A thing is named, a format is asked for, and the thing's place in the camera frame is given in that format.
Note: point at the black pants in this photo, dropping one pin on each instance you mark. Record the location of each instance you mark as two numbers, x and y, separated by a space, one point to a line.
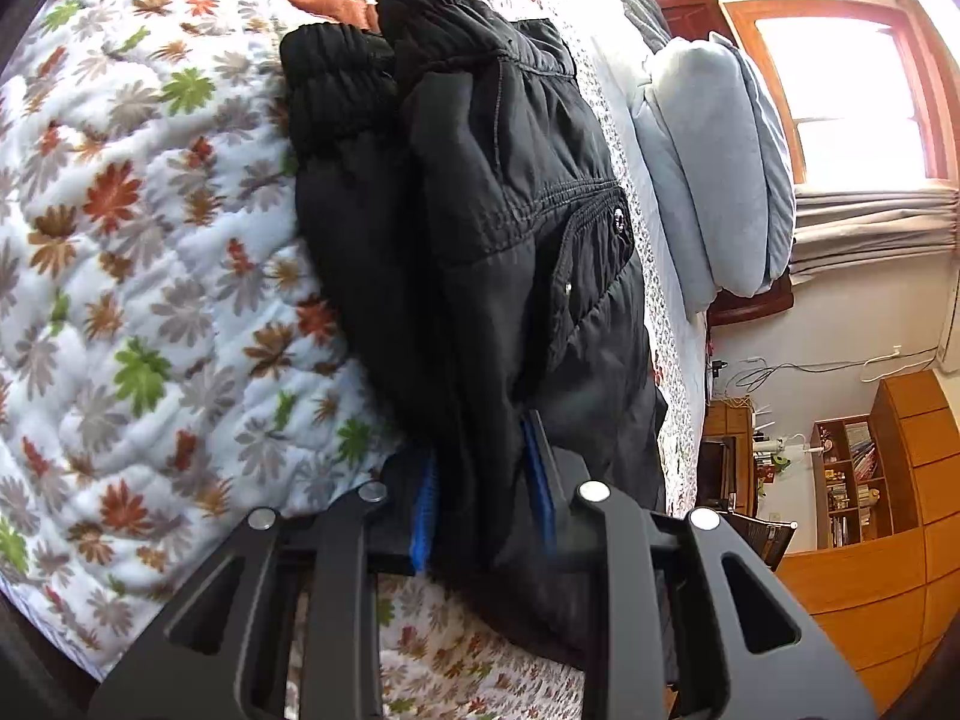
459 203

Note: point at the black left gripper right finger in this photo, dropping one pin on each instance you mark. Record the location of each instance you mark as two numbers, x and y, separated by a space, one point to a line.
686 621

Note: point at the floral quilted bedspread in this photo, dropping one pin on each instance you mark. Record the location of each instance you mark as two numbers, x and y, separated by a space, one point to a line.
169 361

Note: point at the beige curtain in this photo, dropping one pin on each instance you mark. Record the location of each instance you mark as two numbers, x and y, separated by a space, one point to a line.
838 228

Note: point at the wooden bookshelf with books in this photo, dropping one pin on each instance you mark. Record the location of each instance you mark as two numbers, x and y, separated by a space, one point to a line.
849 483

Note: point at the wooden desk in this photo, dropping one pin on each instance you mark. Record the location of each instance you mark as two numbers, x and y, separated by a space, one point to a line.
726 466

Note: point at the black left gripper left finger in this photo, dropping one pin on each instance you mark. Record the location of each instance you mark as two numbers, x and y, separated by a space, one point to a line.
277 590

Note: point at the light blue pillow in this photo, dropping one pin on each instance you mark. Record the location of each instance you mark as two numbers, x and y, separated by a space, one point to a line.
650 34

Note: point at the wooden wardrobe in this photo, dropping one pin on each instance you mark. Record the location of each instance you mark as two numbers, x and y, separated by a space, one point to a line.
888 604

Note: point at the dark wooden headboard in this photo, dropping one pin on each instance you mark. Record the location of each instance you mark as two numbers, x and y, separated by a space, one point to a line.
717 109

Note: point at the wooden framed window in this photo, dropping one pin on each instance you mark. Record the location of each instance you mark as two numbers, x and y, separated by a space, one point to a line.
864 101

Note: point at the black mesh office chair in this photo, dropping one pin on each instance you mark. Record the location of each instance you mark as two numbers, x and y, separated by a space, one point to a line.
770 540

